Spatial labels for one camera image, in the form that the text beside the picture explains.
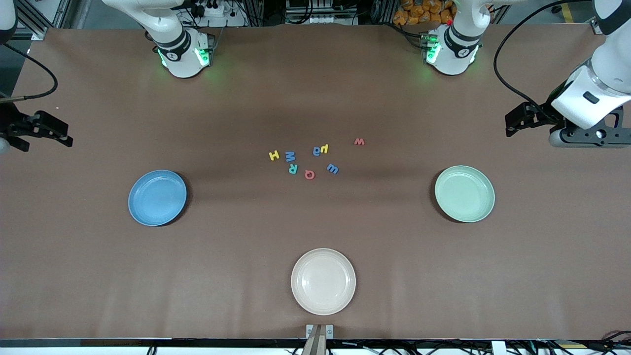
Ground grey metal rack device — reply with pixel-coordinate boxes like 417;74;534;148
285;0;359;25

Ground beige plate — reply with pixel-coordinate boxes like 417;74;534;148
290;248;356;316

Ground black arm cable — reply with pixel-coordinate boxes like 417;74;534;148
493;0;599;113
0;42;59;103

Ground green plate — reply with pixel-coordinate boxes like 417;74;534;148
434;165;495;223

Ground white power strip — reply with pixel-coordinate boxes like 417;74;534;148
190;0;232;18

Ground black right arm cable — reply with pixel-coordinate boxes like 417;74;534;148
0;42;59;103

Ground blue plate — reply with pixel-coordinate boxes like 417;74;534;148
128;170;188;227

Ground orange bagged items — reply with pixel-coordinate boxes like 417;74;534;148
393;0;456;26

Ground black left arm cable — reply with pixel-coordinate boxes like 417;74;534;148
493;0;599;113

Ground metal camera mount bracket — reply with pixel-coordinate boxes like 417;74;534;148
306;324;334;355

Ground table cover mat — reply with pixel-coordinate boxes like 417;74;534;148
0;24;631;341

